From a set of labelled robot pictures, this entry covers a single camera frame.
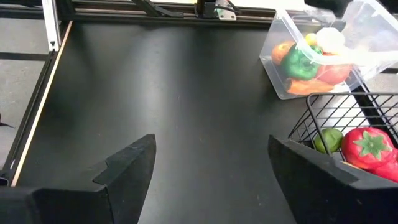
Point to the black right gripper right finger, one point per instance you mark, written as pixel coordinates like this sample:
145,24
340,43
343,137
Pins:
323,199

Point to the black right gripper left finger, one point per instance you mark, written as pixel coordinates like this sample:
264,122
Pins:
124,199

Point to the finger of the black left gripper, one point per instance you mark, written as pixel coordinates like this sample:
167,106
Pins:
390,5
331,7

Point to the white garlic bulb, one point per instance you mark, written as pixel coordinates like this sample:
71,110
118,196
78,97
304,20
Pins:
330,39

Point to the pale yellow elongated vegetable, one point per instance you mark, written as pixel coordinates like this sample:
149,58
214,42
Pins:
311,39

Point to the red tomato green star top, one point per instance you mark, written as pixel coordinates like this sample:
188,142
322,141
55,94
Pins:
360,155

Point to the green lime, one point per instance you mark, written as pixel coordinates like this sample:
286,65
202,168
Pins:
331,140

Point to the orange bell pepper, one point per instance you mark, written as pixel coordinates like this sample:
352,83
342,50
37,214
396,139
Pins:
334,73

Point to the large green bell pepper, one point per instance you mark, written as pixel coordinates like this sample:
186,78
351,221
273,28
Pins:
298,65

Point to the orange sweet potato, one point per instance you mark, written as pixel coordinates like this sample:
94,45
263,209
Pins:
280,53

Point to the big red round fruit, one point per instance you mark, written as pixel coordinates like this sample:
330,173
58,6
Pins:
388,171

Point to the orange carrot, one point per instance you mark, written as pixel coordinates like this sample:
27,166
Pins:
308,87

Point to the clear plastic bin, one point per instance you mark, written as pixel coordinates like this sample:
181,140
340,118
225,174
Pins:
273,77

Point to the silver metal bracket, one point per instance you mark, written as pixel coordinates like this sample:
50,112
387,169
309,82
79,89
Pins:
225,12

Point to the silver aluminium post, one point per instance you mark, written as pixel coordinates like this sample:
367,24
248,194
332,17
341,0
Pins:
51,25

